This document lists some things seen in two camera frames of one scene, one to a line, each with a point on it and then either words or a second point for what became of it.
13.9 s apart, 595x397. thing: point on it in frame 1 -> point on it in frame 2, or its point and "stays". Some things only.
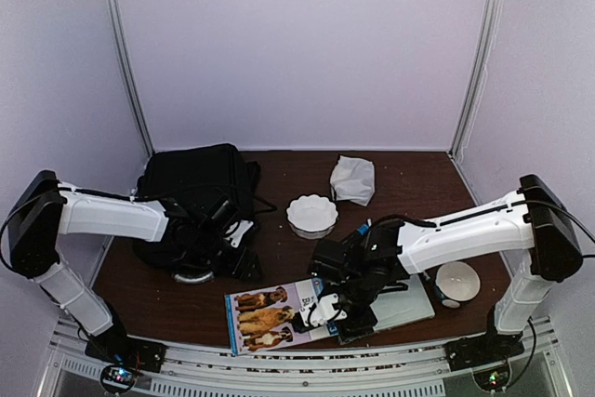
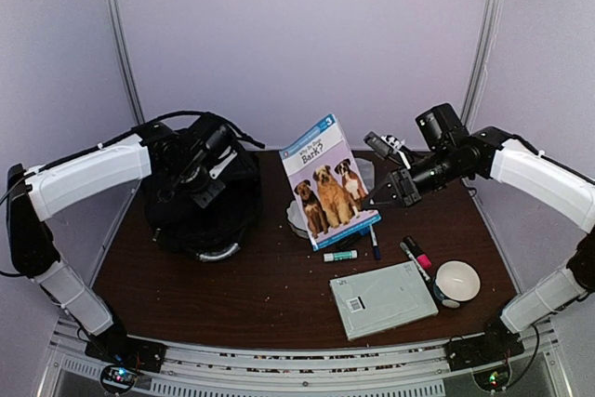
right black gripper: (356, 329) -> (411, 197)
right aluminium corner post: (483, 49) stays
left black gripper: (240, 266) -> (206, 197)
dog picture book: (260, 319) -> (326, 184)
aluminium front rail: (383, 368) stays
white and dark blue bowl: (456, 282) stays
